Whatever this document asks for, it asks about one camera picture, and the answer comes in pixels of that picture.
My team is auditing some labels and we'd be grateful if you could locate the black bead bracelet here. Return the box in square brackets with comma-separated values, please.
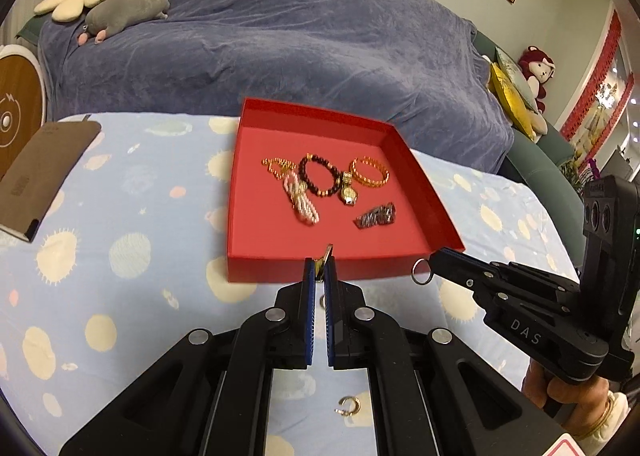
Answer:
[298, 152, 338, 197]

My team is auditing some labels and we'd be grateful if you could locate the green sofa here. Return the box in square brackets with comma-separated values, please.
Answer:
[472, 30, 588, 197]

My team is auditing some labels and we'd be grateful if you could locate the red plush doll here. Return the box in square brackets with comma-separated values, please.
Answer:
[517, 46, 557, 114]

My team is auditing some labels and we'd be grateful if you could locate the person's right forearm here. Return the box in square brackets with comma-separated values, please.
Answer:
[575, 386, 636, 456]

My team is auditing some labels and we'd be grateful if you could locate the gold chain necklace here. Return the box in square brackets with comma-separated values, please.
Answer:
[261, 156, 297, 177]

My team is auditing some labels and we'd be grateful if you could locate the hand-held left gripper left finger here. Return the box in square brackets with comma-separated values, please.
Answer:
[59, 257, 317, 456]

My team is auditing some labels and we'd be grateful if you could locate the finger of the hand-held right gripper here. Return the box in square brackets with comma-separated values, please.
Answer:
[436, 269, 611, 382]
[431, 247, 581, 324]

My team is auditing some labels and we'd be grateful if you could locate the gold wrist bangle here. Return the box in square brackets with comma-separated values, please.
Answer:
[575, 393, 618, 439]

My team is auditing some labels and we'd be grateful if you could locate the red cardboard box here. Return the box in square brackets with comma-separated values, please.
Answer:
[226, 96, 467, 284]

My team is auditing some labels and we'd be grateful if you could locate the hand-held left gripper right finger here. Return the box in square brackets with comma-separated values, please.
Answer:
[324, 256, 566, 456]

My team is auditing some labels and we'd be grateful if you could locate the silver ring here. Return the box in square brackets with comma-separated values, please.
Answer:
[411, 257, 435, 285]

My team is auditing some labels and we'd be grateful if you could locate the pearl bracelet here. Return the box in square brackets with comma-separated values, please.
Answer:
[282, 172, 321, 225]

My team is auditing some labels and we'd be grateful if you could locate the grey plush toy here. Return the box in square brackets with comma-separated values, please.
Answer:
[77, 0, 176, 45]

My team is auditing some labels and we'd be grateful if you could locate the pale patterned cushion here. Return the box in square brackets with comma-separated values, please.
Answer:
[494, 46, 538, 111]

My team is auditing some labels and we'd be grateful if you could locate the blue blanket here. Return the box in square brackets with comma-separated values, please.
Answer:
[37, 0, 516, 181]

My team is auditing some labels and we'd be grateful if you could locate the gold woven bangle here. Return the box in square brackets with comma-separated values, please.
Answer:
[351, 156, 391, 188]

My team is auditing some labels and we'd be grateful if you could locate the gold watch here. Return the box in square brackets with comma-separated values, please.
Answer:
[340, 171, 360, 207]

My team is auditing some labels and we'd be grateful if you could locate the red framed wall decoration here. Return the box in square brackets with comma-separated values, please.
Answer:
[560, 0, 640, 171]

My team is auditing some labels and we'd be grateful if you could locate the silver watch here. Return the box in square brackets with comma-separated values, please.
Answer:
[354, 203, 398, 231]

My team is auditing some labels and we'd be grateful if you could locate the brown notebook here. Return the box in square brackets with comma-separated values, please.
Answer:
[0, 120, 103, 243]

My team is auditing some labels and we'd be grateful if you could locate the light blue dotted tablecloth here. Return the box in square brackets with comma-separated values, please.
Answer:
[0, 112, 591, 456]

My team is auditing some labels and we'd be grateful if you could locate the yellow cushion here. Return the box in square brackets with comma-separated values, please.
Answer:
[487, 60, 536, 139]

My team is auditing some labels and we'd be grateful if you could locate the round wooden white device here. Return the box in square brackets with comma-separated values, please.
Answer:
[0, 44, 48, 177]

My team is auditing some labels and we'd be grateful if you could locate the person's right hand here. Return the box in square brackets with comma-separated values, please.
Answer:
[520, 361, 613, 439]

